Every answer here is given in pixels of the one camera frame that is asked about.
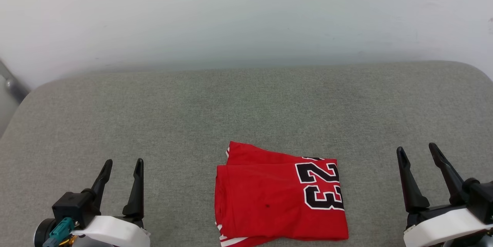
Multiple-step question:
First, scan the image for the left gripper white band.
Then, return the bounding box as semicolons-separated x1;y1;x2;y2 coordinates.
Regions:
71;158;151;247

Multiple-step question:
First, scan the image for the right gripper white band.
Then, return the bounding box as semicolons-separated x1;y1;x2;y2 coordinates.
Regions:
397;143;493;247

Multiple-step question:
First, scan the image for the red basketball jersey number 23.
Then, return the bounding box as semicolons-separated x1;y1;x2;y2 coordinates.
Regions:
214;141;350;247

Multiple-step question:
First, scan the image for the grey metal pole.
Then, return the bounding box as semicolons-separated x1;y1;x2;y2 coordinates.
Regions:
0;60;30;103

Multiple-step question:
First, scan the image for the grey fabric sofa seat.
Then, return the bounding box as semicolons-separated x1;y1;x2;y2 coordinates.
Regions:
0;61;493;247

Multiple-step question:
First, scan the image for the teal cable connector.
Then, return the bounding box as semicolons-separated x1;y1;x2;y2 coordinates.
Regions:
42;217;75;247

